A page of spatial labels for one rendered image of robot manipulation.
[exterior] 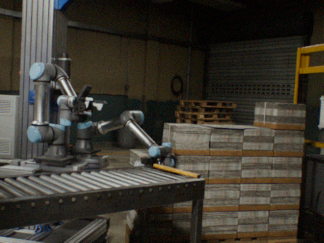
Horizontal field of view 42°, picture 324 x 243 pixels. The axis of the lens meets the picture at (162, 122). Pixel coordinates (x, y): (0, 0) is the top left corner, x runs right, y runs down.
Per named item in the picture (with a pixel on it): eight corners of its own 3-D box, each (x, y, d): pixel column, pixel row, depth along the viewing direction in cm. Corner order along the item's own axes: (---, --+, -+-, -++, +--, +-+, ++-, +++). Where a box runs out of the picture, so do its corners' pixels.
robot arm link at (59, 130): (68, 143, 295) (69, 124, 294) (52, 144, 284) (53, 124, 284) (57, 141, 302) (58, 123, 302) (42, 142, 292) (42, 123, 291)
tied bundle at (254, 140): (222, 150, 379) (223, 125, 378) (250, 151, 388) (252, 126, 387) (242, 156, 343) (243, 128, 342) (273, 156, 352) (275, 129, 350)
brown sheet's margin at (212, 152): (193, 149, 371) (193, 144, 370) (222, 149, 379) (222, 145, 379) (210, 155, 334) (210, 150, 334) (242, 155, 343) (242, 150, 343)
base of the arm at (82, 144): (71, 149, 337) (72, 137, 336) (79, 147, 352) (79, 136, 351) (88, 151, 334) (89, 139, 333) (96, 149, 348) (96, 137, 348)
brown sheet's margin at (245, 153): (222, 149, 379) (222, 145, 379) (250, 150, 388) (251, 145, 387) (242, 155, 343) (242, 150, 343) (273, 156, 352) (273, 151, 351)
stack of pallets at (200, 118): (206, 149, 1117) (209, 101, 1110) (235, 154, 1049) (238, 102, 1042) (171, 151, 1025) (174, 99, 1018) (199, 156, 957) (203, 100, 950)
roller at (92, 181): (76, 180, 251) (76, 171, 251) (119, 196, 215) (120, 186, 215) (68, 180, 248) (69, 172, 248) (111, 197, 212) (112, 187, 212)
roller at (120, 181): (95, 178, 260) (95, 170, 259) (140, 194, 224) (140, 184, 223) (87, 179, 257) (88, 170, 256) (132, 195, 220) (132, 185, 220)
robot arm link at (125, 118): (118, 107, 315) (159, 149, 293) (127, 107, 324) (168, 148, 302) (111, 119, 319) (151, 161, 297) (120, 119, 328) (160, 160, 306)
